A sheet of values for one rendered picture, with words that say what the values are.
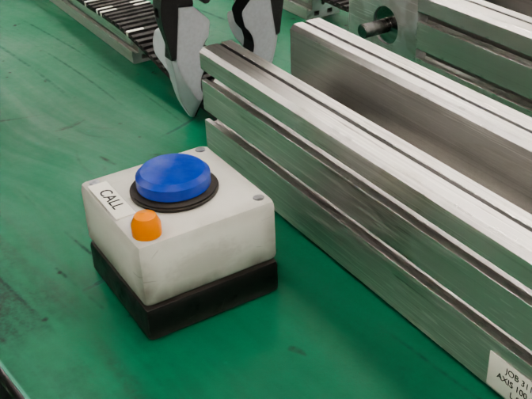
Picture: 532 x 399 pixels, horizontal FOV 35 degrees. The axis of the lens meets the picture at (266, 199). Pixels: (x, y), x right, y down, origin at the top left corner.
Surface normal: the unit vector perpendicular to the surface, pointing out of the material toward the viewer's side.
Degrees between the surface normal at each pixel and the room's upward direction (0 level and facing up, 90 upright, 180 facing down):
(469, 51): 90
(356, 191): 90
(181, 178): 2
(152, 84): 0
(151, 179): 3
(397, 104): 90
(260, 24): 90
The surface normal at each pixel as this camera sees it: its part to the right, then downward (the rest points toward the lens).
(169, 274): 0.52, 0.43
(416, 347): -0.04, -0.85
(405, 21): -0.85, 0.30
